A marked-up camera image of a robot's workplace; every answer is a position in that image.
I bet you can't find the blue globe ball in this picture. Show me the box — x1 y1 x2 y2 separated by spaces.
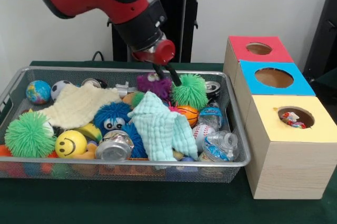
26 80 52 105

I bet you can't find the wooden three-hole box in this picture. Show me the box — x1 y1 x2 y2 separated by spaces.
223 35 337 200

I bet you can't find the purple spiky toy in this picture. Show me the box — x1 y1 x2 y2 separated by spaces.
136 73 173 101

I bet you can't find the green spiky ball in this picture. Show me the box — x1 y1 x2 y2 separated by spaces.
171 74 209 110

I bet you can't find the orange toy basketball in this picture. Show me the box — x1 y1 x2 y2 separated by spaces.
176 105 200 128

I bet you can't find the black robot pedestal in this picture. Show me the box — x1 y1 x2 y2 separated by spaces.
107 0 211 63

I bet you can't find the mint knitted cloth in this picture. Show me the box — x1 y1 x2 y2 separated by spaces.
127 91 199 162

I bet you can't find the black panel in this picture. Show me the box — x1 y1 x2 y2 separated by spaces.
302 0 337 77

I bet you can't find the blue spiky toy with eyes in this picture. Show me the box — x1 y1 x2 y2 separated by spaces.
94 101 132 137

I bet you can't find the silver mesh bin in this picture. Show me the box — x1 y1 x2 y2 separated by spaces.
0 65 251 182

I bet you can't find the yellow ball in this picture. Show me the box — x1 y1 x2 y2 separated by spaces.
55 130 88 159

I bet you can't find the black cable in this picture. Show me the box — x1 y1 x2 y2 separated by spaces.
92 50 105 62

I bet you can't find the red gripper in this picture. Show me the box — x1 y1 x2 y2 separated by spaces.
131 38 182 87

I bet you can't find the large colourful patterned cloth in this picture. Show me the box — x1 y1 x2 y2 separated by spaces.
280 111 308 129

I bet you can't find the dark green table cloth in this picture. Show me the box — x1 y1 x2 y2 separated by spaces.
0 60 337 224

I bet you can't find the green spiky toy with eyes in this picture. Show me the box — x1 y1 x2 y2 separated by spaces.
4 111 56 158

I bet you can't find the white baseball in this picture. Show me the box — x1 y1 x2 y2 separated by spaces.
192 123 216 154

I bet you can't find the cream knitted cloth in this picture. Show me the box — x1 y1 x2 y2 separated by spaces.
39 84 122 130

